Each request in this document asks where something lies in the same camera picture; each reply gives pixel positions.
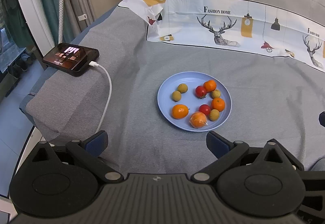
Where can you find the yellow-green longan fruit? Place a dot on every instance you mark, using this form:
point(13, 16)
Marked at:
point(214, 115)
point(215, 93)
point(176, 96)
point(182, 88)

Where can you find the black smartphone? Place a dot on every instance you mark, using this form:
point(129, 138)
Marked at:
point(71, 59)

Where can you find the small orange cluster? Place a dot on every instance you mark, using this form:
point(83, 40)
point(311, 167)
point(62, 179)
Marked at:
point(179, 111)

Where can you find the blue plastic plate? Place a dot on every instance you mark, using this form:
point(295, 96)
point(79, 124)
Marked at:
point(189, 99)

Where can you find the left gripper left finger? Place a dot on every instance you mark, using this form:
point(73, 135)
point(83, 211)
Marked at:
point(87, 154)

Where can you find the grey bed sheet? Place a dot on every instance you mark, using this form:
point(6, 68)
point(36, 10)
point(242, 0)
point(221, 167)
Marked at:
point(272, 98)

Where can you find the red cherry tomato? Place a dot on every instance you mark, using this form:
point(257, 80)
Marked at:
point(205, 109)

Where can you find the orange mandarin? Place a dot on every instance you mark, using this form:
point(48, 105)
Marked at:
point(218, 104)
point(198, 120)

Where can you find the deer print pillow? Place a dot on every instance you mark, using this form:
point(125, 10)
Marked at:
point(274, 28)

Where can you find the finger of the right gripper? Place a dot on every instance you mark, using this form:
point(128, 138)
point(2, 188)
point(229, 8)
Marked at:
point(321, 118)

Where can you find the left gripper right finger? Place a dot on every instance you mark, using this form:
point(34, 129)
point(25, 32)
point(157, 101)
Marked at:
point(228, 154)

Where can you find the white door frame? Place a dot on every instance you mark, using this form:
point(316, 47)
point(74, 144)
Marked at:
point(36, 20)

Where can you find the red tomato cluster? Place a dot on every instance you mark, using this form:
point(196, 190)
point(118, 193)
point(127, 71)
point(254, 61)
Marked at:
point(200, 92)

